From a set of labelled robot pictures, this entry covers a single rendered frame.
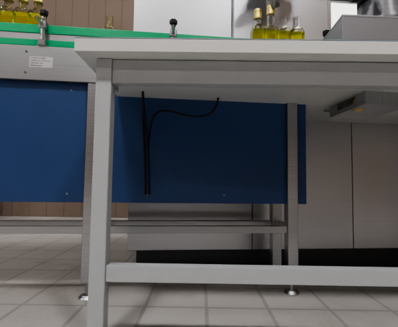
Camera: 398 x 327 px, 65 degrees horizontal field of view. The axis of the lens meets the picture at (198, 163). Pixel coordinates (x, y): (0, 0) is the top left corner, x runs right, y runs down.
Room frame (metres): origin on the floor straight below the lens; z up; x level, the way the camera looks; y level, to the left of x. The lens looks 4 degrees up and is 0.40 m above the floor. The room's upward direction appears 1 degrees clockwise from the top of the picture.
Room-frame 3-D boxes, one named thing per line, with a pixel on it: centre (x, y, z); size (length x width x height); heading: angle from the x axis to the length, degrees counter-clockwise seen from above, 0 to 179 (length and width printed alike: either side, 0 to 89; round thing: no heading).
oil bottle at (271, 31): (1.32, -0.31, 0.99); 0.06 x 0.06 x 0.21; 7
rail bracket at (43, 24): (1.05, 0.56, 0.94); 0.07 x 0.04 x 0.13; 6
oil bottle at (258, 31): (1.31, -0.25, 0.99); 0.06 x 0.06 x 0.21; 6
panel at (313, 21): (1.48, -0.60, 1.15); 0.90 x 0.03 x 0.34; 96
